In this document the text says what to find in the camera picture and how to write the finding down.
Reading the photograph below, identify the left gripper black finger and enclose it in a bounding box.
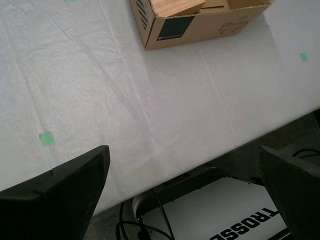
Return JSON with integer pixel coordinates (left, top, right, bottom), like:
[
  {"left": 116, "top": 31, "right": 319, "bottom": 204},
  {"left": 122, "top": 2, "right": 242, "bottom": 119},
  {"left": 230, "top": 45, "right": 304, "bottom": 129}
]
[
  {"left": 258, "top": 145, "right": 320, "bottom": 240},
  {"left": 0, "top": 144, "right": 111, "bottom": 240}
]

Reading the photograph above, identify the brown cardboard box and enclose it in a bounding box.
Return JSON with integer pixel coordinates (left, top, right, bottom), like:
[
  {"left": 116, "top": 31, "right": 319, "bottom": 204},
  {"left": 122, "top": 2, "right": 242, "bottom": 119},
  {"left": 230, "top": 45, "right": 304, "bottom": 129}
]
[{"left": 128, "top": 0, "right": 276, "bottom": 52}]

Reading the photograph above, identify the light wooden block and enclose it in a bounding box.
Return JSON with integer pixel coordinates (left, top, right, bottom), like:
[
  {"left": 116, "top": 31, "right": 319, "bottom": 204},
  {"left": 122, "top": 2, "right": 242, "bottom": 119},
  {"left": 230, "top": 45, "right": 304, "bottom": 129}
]
[{"left": 149, "top": 0, "right": 206, "bottom": 18}]

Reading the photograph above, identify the white Trossen mobile base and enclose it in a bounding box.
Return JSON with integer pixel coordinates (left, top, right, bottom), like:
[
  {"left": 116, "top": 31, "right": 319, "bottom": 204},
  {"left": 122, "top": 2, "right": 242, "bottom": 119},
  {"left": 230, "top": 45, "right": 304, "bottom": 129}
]
[{"left": 132, "top": 164, "right": 293, "bottom": 240}]

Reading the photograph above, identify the dark desk with white cover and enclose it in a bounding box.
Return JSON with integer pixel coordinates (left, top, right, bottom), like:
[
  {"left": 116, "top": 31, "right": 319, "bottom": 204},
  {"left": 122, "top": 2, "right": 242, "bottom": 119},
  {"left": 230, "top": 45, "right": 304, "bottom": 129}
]
[{"left": 0, "top": 0, "right": 320, "bottom": 216}]

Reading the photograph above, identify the black cable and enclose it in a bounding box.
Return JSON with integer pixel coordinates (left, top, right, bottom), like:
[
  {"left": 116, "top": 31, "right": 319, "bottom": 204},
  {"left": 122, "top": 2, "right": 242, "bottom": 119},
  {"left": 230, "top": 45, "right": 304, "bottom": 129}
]
[{"left": 292, "top": 148, "right": 320, "bottom": 158}]

